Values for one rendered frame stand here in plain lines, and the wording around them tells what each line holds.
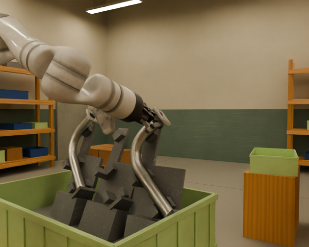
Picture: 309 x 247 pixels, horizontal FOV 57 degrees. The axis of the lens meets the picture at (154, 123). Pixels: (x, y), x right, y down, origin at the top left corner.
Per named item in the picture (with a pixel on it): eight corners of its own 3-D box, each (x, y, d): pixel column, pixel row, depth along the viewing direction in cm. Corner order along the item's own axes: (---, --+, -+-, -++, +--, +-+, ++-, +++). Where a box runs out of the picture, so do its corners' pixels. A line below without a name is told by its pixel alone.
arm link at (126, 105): (95, 111, 72) (77, 104, 67) (126, 81, 69) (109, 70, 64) (109, 138, 67) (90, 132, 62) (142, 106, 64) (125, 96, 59)
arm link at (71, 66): (76, 46, 49) (38, 28, 57) (52, 91, 49) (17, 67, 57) (103, 63, 55) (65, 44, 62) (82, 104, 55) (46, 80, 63)
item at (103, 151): (78, 168, 601) (78, 147, 599) (106, 162, 668) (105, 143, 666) (121, 175, 532) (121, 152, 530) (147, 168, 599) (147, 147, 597)
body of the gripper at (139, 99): (140, 104, 64) (162, 115, 71) (124, 80, 68) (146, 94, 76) (117, 126, 66) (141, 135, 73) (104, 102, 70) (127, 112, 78)
